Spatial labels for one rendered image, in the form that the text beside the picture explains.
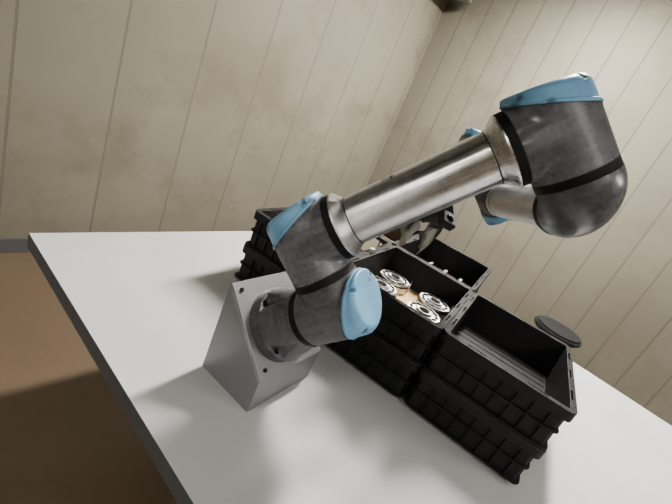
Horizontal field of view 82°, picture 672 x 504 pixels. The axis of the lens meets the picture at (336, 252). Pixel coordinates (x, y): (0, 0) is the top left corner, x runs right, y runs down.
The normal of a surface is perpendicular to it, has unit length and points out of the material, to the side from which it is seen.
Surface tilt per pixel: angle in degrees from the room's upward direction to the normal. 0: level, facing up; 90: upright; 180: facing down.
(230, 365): 90
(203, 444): 0
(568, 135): 89
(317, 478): 0
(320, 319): 101
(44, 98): 90
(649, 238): 90
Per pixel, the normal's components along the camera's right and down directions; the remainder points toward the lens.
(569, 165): -0.44, 0.36
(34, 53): 0.69, 0.51
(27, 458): 0.38, -0.86
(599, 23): -0.61, 0.05
